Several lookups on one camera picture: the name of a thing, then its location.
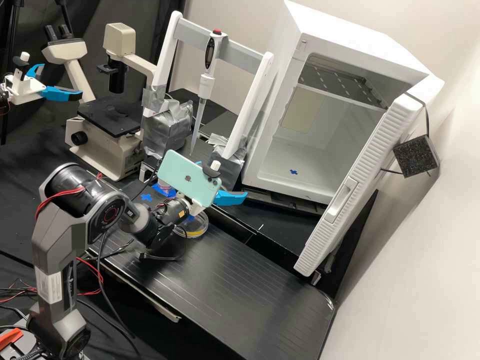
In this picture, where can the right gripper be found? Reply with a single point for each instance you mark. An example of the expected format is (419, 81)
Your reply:
(194, 209)

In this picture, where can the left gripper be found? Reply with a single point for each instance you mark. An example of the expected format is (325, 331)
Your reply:
(24, 90)

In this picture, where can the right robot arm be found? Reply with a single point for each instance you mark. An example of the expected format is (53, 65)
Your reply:
(56, 240)

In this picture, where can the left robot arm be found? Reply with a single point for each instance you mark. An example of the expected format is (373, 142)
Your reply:
(3, 98)

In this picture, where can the petri dish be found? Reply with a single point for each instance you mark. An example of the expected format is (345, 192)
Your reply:
(195, 227)

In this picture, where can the incubator door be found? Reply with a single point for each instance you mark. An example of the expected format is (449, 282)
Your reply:
(356, 180)

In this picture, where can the white incubator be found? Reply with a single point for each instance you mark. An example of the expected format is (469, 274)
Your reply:
(348, 56)

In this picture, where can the blue bottle holder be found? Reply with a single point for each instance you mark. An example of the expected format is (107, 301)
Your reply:
(167, 192)

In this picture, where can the small bottle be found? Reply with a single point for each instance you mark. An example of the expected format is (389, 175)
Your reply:
(165, 185)

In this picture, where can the cream microscope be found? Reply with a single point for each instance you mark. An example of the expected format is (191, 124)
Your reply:
(103, 138)

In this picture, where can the white pipette stand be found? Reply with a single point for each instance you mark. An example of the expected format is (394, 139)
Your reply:
(167, 125)

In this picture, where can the pipette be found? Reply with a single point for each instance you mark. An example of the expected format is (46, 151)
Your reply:
(210, 52)

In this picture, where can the orange clamp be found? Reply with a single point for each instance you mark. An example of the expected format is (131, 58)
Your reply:
(11, 334)

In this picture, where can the right wrist camera phone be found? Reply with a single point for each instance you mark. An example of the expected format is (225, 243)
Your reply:
(185, 178)

